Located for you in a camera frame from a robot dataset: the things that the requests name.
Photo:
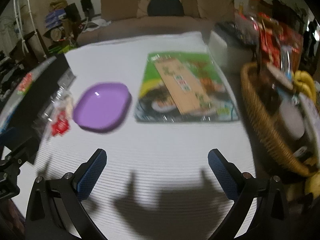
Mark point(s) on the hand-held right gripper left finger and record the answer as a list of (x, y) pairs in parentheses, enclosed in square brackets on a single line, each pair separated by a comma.
[(91, 177)]

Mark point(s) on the black speaker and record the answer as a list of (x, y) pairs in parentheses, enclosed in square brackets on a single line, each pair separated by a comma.
[(87, 6)]

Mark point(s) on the cardboard box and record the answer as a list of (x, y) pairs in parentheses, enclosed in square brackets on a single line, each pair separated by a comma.
[(120, 27)]

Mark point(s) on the purple plastic dish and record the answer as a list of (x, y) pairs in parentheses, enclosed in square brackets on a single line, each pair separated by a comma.
[(102, 107)]

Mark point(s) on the white metal rack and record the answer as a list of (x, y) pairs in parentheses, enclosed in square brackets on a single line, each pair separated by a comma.
[(23, 30)]

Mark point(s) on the yellow banana bunch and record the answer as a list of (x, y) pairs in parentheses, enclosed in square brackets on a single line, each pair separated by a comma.
[(306, 82)]

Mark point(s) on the white plastic container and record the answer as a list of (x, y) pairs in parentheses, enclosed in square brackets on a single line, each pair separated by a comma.
[(225, 52)]

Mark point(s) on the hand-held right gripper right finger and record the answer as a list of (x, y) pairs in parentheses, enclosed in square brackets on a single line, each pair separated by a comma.
[(222, 177)]

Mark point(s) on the wicker basket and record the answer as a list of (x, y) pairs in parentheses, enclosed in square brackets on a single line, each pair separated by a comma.
[(265, 120)]

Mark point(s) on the green sushi mat package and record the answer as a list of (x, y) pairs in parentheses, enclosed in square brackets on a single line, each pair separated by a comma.
[(185, 87)]

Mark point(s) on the dark cushion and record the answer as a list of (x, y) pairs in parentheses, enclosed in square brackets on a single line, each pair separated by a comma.
[(165, 7)]

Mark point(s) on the red snack packets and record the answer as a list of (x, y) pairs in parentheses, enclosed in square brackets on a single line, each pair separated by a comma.
[(275, 40)]

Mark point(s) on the grey bowl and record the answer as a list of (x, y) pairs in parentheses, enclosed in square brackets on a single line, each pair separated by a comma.
[(291, 120)]

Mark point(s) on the clear packet with red label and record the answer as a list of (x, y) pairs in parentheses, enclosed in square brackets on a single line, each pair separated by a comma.
[(60, 125)]

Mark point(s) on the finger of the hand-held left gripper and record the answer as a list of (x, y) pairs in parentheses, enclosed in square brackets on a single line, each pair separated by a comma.
[(15, 160)]

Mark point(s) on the white ribbed mat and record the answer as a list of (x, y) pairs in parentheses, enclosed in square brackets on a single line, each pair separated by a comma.
[(155, 145)]

